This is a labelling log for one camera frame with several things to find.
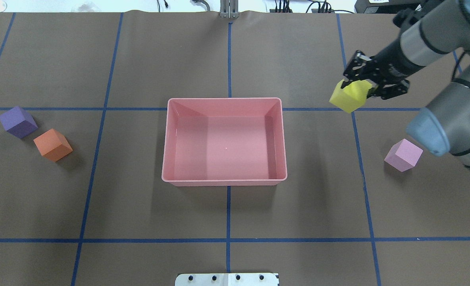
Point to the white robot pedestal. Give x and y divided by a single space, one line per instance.
228 279

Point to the pink foam block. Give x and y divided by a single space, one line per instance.
404 155

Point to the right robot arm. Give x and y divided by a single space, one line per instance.
440 27

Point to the orange foam block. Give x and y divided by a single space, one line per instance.
53 145

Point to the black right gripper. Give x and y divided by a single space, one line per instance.
389 65

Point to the aluminium frame post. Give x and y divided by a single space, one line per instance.
229 9

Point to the pink plastic bin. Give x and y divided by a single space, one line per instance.
224 142

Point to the purple foam block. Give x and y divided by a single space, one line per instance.
18 122

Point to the yellow foam block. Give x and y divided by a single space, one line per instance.
350 95

